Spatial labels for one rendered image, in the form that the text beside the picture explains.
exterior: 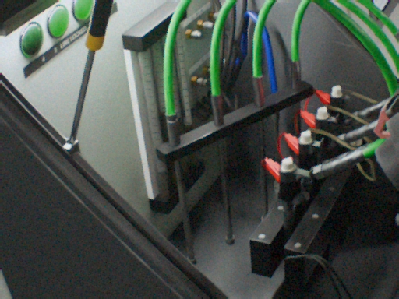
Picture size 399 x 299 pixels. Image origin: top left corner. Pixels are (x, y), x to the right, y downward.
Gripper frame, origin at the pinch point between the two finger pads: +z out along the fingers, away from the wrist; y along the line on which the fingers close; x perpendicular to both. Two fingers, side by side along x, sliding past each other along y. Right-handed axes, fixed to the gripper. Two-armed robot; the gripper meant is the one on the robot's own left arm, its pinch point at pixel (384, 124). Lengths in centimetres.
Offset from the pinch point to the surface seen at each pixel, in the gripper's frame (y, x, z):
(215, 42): -1.2, -25.5, 18.1
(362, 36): -1.2, -11.8, -8.2
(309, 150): -0.4, -2.5, 19.7
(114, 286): 40.6, -12.3, 10.1
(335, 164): 4.6, -0.1, 9.5
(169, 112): 9.6, -22.8, 25.6
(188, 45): -8.5, -29.3, 36.0
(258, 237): 13.7, 1.6, 26.9
